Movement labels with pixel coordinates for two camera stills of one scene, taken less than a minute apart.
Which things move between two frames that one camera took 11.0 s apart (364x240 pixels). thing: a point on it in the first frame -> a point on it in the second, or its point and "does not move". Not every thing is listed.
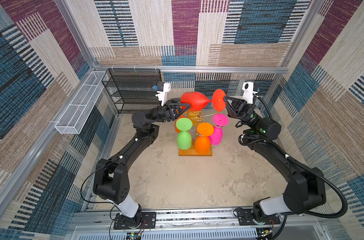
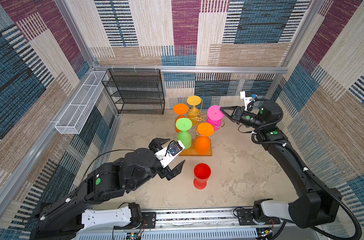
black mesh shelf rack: x=133 y=90 does not move
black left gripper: x=170 y=108 -> x=155 y=143
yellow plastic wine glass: x=193 y=116 does not move
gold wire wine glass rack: x=191 y=151 does not move
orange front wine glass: x=202 y=142 does not move
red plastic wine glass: x=197 y=100 -> x=202 y=173
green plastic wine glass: x=184 y=137 does not move
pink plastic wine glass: x=219 y=120 -> x=214 y=116
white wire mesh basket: x=73 y=118 does not move
